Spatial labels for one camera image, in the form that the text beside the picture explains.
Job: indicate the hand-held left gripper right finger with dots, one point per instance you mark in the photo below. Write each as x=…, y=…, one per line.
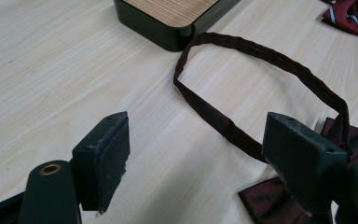
x=304, y=161

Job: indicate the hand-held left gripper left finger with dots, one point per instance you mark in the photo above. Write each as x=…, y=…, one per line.
x=101, y=161

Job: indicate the dark maroon bow tie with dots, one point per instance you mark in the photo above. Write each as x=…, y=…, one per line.
x=205, y=109

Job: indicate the black rack with wooden base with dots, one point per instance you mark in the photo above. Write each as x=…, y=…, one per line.
x=146, y=23

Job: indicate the red striped bow tie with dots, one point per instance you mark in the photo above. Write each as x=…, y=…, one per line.
x=352, y=15

